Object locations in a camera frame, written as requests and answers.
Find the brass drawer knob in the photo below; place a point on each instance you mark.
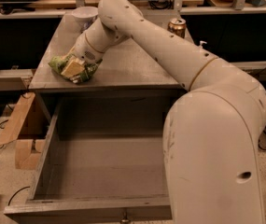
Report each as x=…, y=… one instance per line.
x=125, y=219

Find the grey cabinet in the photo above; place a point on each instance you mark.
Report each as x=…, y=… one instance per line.
x=124, y=66

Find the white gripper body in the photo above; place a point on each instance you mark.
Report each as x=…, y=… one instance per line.
x=84, y=50

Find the open grey top drawer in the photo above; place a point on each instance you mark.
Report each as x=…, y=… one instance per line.
x=103, y=157

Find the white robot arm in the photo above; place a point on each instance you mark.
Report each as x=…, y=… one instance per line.
x=211, y=134

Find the white pump bottle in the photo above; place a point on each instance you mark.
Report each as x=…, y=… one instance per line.
x=202, y=43

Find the green jalapeno chip bag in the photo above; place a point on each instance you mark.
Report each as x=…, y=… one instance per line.
x=84, y=76

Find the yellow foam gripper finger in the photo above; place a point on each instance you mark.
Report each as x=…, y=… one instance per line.
x=66, y=59
x=73, y=68

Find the white bowl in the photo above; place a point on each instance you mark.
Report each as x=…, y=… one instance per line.
x=85, y=15

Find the cardboard box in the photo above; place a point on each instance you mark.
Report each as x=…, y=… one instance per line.
x=26, y=127

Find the gold soda can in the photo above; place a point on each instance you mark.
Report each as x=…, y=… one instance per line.
x=177, y=26

